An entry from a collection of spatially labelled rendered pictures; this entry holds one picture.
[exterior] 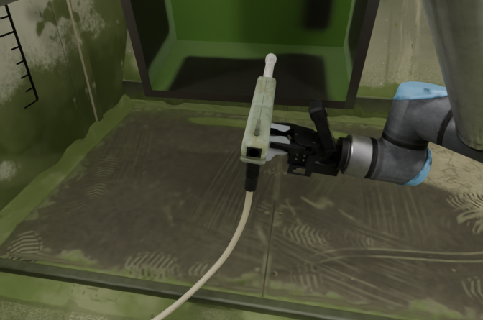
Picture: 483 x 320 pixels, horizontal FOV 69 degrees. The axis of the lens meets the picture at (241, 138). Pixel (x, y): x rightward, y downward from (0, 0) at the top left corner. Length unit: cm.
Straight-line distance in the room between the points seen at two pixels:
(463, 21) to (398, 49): 156
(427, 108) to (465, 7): 40
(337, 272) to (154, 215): 62
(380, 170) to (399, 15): 130
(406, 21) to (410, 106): 126
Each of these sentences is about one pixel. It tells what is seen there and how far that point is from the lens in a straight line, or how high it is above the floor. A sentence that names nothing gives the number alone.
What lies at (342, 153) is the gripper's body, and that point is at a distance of 76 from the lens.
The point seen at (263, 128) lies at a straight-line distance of 67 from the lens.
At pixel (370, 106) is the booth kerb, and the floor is 12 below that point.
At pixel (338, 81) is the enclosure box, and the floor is 49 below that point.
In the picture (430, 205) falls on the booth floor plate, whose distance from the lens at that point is 143.
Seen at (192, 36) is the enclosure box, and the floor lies 55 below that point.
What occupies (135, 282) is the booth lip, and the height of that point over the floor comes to 4.
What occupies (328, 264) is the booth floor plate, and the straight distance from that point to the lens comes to 112.
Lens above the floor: 90
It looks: 32 degrees down
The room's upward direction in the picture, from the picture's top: straight up
